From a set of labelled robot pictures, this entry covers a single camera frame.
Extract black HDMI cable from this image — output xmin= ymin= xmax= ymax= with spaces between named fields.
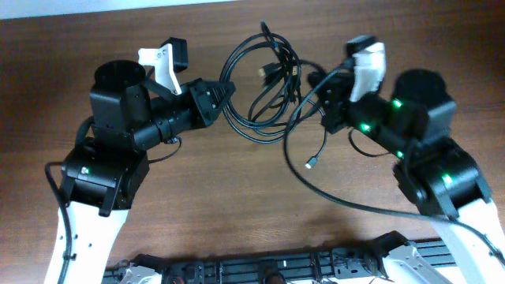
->
xmin=219 ymin=32 xmax=305 ymax=145

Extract black USB3 cable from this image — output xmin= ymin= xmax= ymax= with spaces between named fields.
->
xmin=291 ymin=58 xmax=329 ymax=170

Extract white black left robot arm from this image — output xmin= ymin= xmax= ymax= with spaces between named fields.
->
xmin=44 ymin=60 xmax=236 ymax=283

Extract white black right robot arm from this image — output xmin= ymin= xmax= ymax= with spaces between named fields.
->
xmin=308 ymin=69 xmax=504 ymax=283

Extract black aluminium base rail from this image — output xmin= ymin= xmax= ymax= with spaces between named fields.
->
xmin=102 ymin=231 xmax=456 ymax=283

